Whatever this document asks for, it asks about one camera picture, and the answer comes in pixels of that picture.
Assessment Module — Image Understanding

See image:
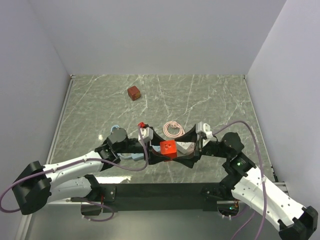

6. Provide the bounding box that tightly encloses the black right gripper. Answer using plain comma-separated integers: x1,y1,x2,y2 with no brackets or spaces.
172,123,231,168

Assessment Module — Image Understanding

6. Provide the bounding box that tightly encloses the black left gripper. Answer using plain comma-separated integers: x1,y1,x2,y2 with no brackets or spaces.
116,129,171,164

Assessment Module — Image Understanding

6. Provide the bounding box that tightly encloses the white square socket adapter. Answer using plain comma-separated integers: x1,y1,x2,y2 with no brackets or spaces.
176,141,191,155

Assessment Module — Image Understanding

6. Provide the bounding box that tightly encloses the red cube socket adapter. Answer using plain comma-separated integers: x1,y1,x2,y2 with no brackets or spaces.
160,140,178,161

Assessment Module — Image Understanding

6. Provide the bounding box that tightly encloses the pink round power strip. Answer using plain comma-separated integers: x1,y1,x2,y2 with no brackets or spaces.
185,142,195,154

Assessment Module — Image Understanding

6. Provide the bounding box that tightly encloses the blue power strip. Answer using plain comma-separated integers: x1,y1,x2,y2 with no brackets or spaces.
131,146,161,161

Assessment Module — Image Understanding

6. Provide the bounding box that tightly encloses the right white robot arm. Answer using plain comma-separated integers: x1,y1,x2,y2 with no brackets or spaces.
175,122,319,240

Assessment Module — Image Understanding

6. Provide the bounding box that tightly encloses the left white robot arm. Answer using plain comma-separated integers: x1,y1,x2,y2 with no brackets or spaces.
12,127,170,215

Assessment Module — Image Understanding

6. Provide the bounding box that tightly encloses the black base beam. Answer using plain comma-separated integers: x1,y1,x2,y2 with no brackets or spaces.
85,182,235,212

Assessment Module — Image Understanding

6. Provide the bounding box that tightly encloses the dark red cube adapter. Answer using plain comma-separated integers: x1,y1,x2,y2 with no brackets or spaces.
127,85,141,101

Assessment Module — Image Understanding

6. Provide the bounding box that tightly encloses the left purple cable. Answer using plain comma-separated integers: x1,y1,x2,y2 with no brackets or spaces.
0,124,149,223

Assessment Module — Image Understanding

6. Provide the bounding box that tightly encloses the purple cable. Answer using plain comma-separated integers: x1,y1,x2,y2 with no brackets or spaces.
212,120,267,240
0,124,149,223

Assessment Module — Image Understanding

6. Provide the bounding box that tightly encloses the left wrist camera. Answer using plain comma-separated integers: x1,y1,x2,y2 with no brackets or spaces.
138,122,154,143

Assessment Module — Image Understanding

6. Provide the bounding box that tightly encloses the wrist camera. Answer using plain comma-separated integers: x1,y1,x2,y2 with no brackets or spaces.
138,122,154,143
195,121,214,147

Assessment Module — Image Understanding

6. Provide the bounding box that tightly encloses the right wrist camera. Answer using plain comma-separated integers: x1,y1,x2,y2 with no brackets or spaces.
195,121,214,147

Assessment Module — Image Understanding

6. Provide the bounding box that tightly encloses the pink coiled power cable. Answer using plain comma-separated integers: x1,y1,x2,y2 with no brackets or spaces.
162,120,186,139

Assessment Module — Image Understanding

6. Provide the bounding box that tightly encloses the blue power strip cable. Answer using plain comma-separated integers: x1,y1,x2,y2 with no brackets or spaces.
110,124,133,161

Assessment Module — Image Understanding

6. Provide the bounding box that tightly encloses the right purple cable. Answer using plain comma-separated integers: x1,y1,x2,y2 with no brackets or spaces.
212,120,267,240

